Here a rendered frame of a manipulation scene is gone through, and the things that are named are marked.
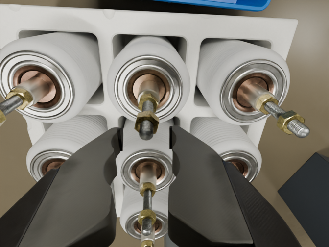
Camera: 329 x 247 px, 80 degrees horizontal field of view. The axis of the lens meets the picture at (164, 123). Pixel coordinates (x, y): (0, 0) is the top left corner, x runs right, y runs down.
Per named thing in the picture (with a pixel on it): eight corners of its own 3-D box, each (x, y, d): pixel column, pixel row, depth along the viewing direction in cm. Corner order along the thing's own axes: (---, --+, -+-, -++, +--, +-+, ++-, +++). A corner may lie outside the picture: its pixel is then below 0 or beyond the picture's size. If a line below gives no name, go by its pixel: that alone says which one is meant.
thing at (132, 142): (180, 118, 44) (195, 176, 28) (146, 140, 47) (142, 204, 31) (154, 85, 40) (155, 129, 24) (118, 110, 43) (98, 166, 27)
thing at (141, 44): (180, 36, 36) (201, 52, 20) (170, 86, 41) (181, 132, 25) (127, 26, 35) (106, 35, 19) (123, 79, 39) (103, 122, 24)
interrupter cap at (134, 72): (189, 60, 21) (190, 61, 20) (175, 122, 24) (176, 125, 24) (116, 48, 20) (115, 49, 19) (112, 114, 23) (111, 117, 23)
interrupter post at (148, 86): (161, 80, 22) (162, 90, 19) (157, 100, 23) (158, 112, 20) (139, 77, 21) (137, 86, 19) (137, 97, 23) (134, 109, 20)
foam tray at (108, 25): (244, 17, 42) (300, 19, 26) (214, 163, 60) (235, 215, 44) (52, 8, 39) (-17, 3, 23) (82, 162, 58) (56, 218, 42)
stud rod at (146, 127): (141, 96, 20) (135, 135, 14) (148, 89, 20) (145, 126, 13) (148, 102, 21) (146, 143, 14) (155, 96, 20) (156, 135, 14)
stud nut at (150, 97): (134, 101, 19) (133, 105, 18) (147, 89, 18) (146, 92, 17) (149, 114, 19) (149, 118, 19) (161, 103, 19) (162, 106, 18)
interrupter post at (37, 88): (23, 78, 21) (2, 88, 18) (44, 73, 21) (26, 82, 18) (35, 99, 22) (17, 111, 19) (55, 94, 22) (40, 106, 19)
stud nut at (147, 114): (130, 119, 15) (129, 125, 15) (145, 105, 15) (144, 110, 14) (148, 135, 16) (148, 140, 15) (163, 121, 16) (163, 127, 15)
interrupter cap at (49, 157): (78, 196, 30) (76, 200, 29) (25, 177, 27) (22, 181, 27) (99, 162, 27) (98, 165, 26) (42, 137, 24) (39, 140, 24)
